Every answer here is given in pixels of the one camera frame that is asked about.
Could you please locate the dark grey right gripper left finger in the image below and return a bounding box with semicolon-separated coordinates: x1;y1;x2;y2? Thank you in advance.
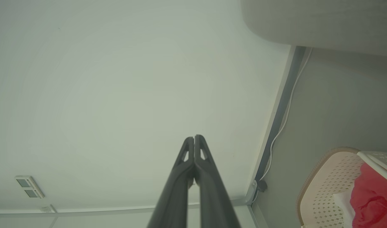
147;137;195;228

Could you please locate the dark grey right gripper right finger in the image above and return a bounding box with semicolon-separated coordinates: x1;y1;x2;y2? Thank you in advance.
194;135;241;228

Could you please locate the red and white garment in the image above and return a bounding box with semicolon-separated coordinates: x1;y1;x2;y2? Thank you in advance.
350;162;387;228

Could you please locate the white garment with red stripe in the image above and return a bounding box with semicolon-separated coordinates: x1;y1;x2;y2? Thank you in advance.
333;192;356;228

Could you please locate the cream perforated laundry basket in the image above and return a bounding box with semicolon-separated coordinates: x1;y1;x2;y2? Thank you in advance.
296;147;387;228

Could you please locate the thin white wall cable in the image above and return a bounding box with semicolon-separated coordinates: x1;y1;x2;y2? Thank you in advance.
253;47;313;203

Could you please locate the white double wall socket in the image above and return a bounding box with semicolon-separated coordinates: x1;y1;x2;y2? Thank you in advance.
15;176;45;199

